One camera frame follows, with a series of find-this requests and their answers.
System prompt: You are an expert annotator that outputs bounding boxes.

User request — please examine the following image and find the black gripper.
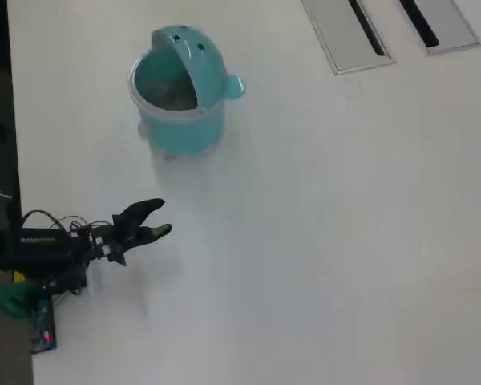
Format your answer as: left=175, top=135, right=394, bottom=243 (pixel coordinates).
left=78, top=197, right=173, bottom=262

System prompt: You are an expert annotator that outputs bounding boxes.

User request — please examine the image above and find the teal whale-shaped bin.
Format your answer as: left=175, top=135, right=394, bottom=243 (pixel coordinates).
left=127, top=26, right=248, bottom=157

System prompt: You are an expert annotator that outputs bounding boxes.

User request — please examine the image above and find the blue controller circuit board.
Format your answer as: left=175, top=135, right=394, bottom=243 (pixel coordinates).
left=30, top=298, right=59, bottom=355

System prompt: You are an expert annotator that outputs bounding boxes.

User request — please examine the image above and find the green table clamp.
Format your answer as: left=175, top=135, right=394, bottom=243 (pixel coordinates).
left=0, top=280, right=42, bottom=320

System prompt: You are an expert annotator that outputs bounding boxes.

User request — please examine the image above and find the thin black wire bundle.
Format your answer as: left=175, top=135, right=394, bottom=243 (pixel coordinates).
left=21, top=209, right=114, bottom=241

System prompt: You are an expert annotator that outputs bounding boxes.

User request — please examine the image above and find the silver table cable hatch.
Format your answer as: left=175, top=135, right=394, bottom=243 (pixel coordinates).
left=394, top=0, right=481, bottom=56
left=301, top=0, right=397, bottom=76

